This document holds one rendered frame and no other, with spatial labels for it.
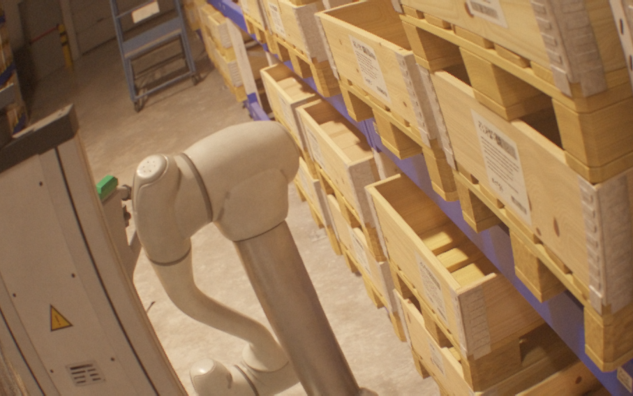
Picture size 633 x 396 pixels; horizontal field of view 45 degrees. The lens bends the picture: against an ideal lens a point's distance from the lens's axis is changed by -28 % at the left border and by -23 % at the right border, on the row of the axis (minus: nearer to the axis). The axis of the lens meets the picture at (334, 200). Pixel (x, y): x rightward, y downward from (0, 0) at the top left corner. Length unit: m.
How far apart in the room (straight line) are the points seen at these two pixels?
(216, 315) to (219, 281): 3.13
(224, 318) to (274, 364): 0.20
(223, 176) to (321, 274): 3.10
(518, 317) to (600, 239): 1.11
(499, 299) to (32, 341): 1.24
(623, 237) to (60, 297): 0.89
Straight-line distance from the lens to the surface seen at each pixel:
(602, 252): 1.18
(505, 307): 2.23
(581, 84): 1.09
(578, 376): 2.35
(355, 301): 4.33
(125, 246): 2.27
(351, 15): 2.70
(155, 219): 1.57
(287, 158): 1.64
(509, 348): 2.30
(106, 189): 2.15
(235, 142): 1.61
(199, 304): 1.76
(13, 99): 1.32
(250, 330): 1.88
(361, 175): 3.06
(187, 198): 1.57
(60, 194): 1.33
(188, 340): 4.45
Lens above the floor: 2.00
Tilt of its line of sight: 22 degrees down
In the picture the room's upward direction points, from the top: 17 degrees counter-clockwise
